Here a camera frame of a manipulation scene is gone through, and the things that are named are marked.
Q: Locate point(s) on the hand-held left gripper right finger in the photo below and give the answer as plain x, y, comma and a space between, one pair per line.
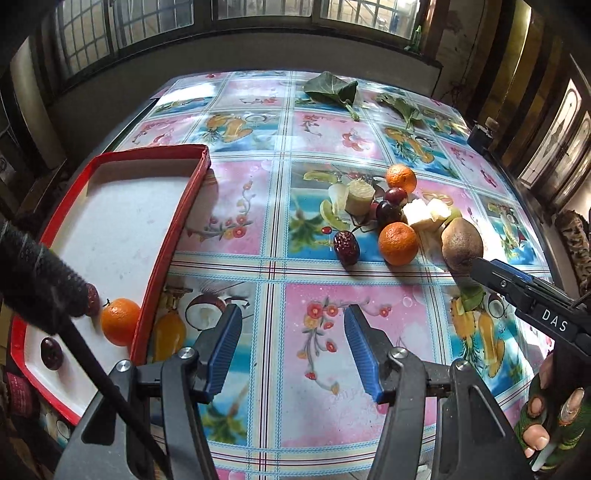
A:
362, 353

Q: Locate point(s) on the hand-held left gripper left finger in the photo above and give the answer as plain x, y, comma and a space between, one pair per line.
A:
226, 344

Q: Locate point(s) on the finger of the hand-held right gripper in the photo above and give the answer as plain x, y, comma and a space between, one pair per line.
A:
519, 275
494, 277

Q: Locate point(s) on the brown kiwi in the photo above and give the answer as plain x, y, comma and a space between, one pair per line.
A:
461, 242

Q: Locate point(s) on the white peeled sugarcane piece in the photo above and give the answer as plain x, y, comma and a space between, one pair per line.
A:
419, 215

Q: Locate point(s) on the orange mandarin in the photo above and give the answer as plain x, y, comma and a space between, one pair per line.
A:
398, 243
400, 178
120, 321

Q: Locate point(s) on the dark red cherry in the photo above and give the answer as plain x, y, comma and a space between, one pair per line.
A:
396, 195
388, 213
51, 353

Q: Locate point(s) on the tan sugarcane piece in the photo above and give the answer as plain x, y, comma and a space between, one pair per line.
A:
360, 196

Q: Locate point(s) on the red rimmed white tray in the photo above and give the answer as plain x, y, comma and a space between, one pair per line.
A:
124, 221

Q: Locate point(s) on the person's right hand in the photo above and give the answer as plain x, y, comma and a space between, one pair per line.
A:
535, 415

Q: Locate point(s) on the camouflage patterned cloth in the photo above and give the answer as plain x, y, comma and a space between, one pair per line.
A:
575, 244

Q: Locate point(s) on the fruit printed plastic tablecloth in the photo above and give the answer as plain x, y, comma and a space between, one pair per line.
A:
295, 286

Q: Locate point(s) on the small black box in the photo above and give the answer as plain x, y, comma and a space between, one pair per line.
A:
480, 134

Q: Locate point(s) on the wooden glass door cabinet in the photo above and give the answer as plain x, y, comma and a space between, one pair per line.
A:
565, 122

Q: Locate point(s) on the small green leaf sprig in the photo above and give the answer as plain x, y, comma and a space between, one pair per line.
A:
404, 108

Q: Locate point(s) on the red round tin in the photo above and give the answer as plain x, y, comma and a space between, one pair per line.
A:
18, 392

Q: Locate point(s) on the large green leaf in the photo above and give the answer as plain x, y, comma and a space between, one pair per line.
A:
332, 90

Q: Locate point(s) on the green bottle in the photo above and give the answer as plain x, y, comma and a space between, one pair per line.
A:
418, 36

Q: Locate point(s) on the barred window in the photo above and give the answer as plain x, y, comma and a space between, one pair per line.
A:
157, 18

